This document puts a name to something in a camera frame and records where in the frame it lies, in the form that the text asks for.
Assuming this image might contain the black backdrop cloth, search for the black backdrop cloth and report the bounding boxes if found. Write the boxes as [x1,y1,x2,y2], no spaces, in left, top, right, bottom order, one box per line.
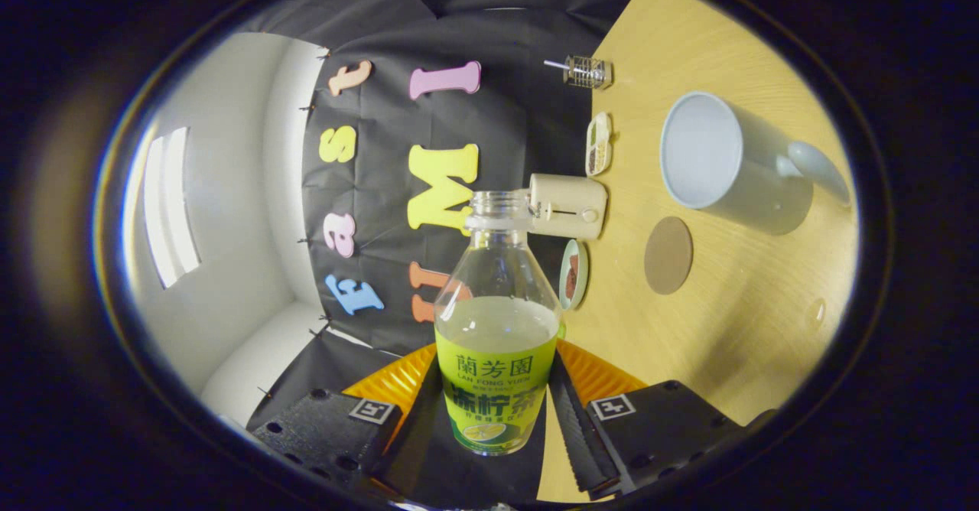
[245,0,651,508]

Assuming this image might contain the light blue cup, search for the light blue cup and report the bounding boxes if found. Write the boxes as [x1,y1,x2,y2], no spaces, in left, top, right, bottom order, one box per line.
[659,90,852,236]

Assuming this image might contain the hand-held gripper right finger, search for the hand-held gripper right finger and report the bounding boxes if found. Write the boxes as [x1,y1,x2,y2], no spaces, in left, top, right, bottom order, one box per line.
[547,339,777,500]

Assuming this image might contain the ceiling light panel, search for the ceiling light panel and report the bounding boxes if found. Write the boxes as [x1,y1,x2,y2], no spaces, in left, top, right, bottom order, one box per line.
[143,126,201,290]

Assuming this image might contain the cream toaster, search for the cream toaster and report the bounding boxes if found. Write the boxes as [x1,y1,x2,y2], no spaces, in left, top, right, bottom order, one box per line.
[528,173,609,241]

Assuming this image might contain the white divided tray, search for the white divided tray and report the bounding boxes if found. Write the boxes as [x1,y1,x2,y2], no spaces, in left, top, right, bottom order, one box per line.
[584,111,613,177]

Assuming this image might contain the round brown coaster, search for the round brown coaster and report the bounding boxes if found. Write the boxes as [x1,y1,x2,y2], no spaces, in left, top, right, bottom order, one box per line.
[643,216,694,296]

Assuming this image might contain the green label juice bottle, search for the green label juice bottle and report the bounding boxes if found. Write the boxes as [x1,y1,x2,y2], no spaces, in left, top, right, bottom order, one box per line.
[434,190,567,457]

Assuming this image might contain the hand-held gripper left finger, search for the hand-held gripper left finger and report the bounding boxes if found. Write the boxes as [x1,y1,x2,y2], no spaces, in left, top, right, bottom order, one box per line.
[249,343,446,498]

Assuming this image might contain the wooden table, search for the wooden table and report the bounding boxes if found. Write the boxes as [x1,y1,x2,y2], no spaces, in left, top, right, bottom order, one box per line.
[535,0,861,504]

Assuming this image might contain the round plate with food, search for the round plate with food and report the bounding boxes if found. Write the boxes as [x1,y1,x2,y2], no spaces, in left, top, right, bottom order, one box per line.
[559,238,590,311]

